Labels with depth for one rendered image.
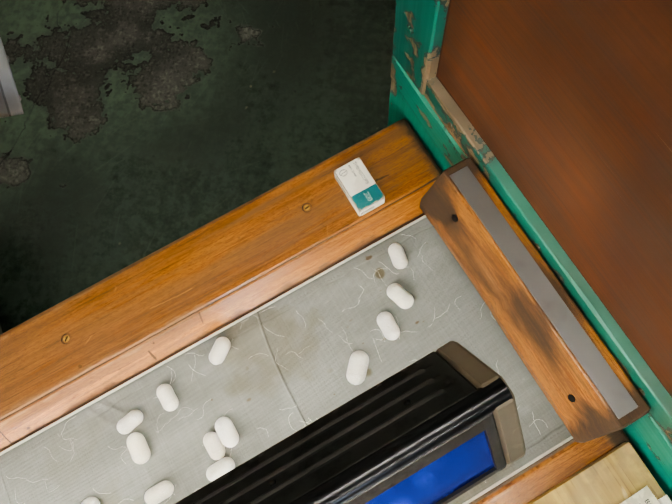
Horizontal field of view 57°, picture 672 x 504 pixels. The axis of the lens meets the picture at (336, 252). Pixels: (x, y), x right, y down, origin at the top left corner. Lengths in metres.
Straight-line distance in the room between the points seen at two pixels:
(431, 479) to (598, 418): 0.30
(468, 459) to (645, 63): 0.26
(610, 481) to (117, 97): 1.53
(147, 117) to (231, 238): 1.07
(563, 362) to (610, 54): 0.30
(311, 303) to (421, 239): 0.15
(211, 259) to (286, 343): 0.13
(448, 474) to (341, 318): 0.38
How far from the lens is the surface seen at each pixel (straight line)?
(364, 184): 0.73
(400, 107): 0.80
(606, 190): 0.52
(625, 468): 0.72
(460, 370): 0.37
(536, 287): 0.63
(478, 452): 0.37
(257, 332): 0.73
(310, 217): 0.73
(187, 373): 0.74
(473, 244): 0.65
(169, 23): 1.93
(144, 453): 0.73
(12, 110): 0.39
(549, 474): 0.71
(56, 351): 0.78
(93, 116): 1.84
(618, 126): 0.47
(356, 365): 0.69
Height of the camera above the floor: 1.45
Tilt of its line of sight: 72 degrees down
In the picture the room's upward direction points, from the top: 9 degrees counter-clockwise
